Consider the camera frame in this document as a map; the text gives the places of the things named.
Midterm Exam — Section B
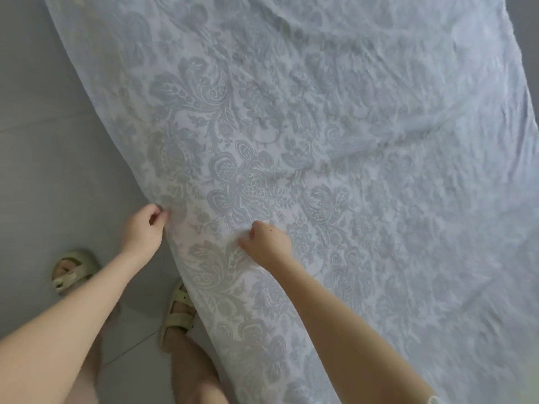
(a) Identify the person's leg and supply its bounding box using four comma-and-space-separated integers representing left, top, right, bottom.
63, 328, 106, 404
171, 330, 230, 404

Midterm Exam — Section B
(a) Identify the blue-grey cloth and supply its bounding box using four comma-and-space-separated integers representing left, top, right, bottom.
42, 0, 539, 404

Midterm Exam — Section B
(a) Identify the person's right hand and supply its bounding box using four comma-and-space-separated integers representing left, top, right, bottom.
238, 220, 295, 271

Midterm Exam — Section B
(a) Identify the person's right forearm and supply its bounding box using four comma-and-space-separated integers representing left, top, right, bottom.
269, 255, 436, 404

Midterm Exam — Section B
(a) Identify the person's left forearm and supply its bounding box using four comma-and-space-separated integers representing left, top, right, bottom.
0, 248, 148, 404

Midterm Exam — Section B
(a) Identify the person's left leg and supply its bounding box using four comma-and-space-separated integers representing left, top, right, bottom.
63, 328, 106, 404

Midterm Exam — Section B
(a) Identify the beige strap sandal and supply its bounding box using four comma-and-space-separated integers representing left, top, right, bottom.
51, 250, 101, 297
160, 280, 198, 352

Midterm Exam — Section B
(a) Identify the person's right leg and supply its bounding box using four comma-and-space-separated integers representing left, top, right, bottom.
171, 330, 230, 404

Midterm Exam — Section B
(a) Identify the person's left hand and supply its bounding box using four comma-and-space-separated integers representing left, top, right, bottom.
120, 203, 171, 266

